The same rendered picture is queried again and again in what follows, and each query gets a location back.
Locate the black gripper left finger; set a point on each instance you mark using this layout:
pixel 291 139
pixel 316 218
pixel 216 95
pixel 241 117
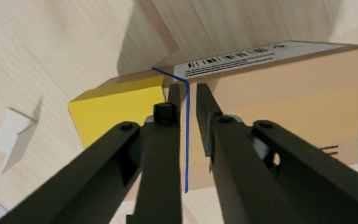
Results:
pixel 90 188

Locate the brown cardboard box with yellow end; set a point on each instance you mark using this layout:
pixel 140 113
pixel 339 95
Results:
pixel 309 88

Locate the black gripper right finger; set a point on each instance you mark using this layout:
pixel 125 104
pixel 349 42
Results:
pixel 321 188

